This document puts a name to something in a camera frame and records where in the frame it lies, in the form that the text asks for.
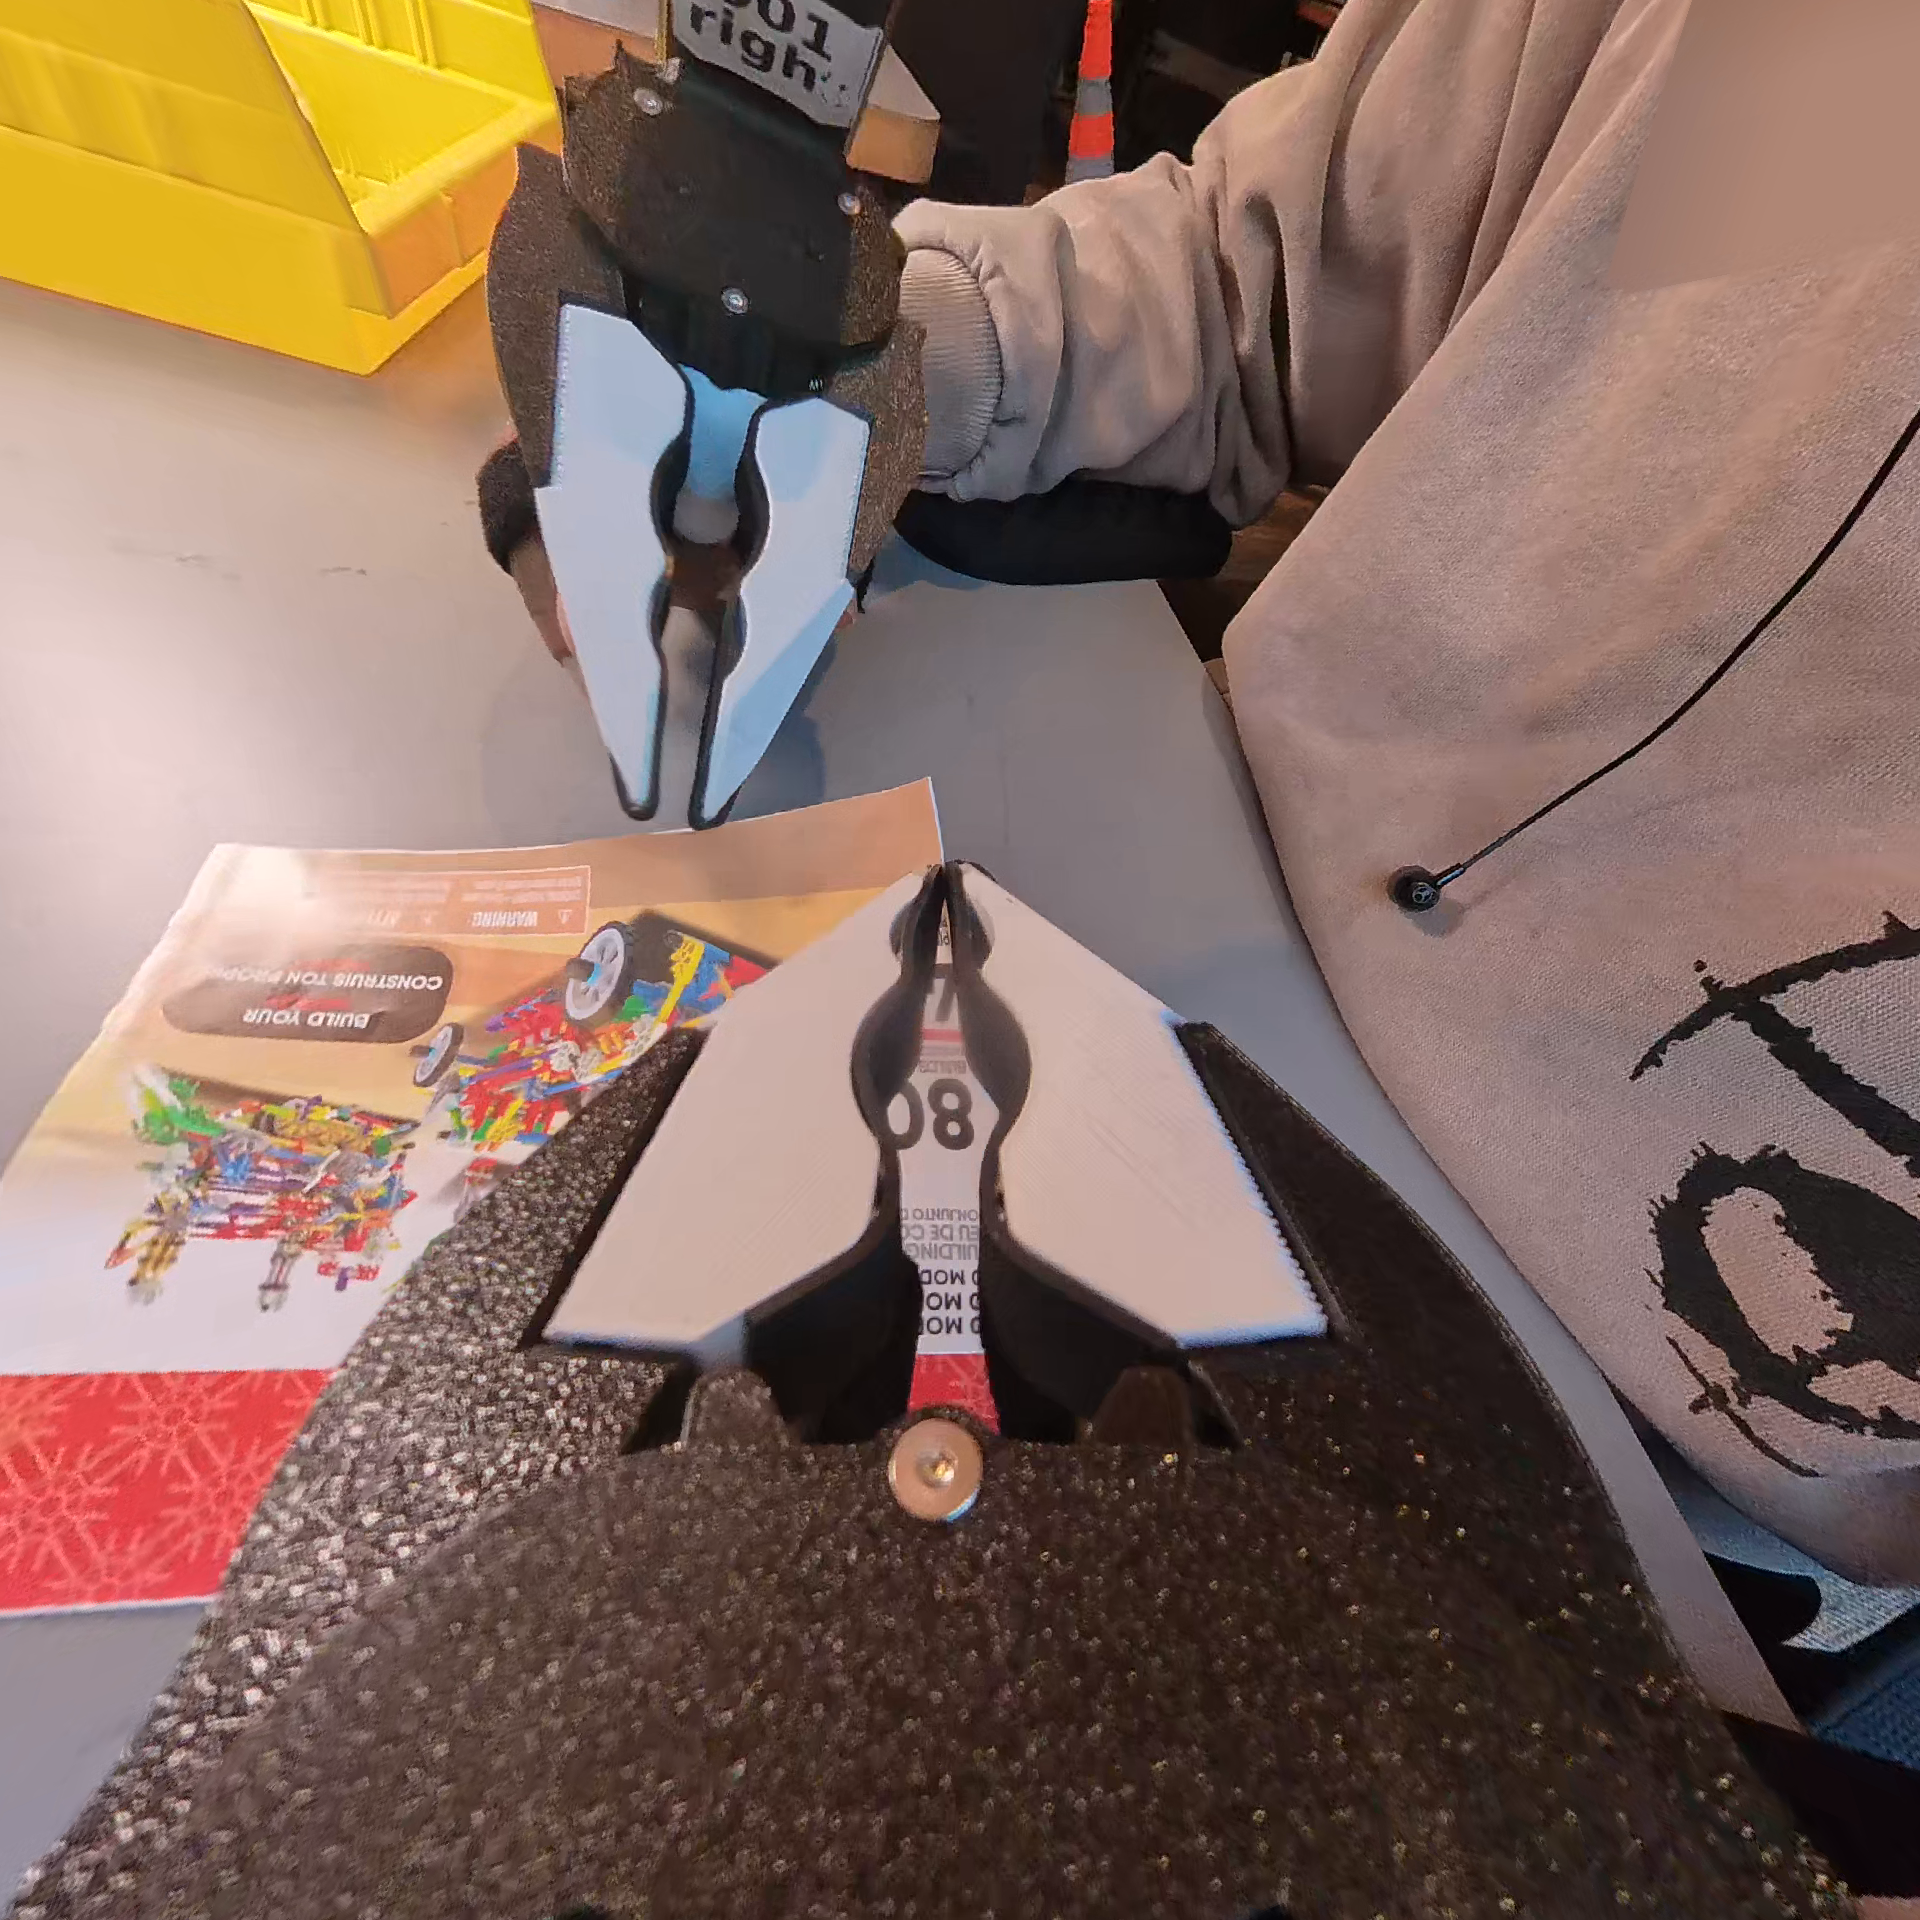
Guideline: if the orange traffic cone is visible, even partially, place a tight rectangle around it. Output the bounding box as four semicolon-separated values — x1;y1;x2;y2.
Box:
1067;0;1125;169

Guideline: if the black chair armrest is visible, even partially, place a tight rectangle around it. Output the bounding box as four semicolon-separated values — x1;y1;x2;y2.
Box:
891;478;1235;590

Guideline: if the grey desk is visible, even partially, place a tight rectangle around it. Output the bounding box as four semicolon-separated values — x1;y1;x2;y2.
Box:
0;276;1801;1727

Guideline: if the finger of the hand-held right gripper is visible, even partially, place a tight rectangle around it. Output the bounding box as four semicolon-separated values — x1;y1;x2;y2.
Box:
533;298;702;828
683;397;876;835

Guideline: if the black lavalier microphone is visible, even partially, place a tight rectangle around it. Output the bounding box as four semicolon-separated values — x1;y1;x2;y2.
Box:
1385;402;1920;921

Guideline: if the person's right hand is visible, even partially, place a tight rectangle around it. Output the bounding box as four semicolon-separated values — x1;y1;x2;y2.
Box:
478;443;584;670

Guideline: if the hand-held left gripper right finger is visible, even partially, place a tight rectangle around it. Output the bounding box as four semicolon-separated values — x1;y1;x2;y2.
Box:
948;861;1336;1346

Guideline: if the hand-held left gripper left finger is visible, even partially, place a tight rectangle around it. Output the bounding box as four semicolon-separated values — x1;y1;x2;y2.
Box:
540;861;948;1369

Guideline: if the yellow plastic bin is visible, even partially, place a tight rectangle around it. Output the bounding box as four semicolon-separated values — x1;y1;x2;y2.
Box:
0;0;568;379

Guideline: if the person's torso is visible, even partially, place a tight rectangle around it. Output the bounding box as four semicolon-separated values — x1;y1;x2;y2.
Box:
1200;0;1920;1596

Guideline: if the colourful instruction booklet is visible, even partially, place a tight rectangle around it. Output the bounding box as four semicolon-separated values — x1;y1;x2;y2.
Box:
0;777;994;1623

